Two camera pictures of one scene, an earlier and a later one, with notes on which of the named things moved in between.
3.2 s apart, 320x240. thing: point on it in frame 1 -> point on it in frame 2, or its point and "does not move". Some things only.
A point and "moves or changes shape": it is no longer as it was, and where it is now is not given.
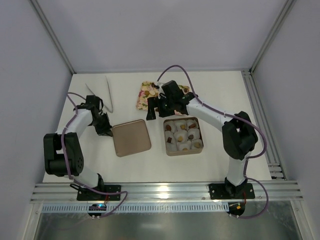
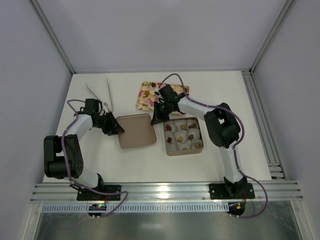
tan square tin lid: (131, 137) moves or changes shape
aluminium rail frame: (279, 192) does not move
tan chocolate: (197, 145) does not move
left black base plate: (87, 194) does not move
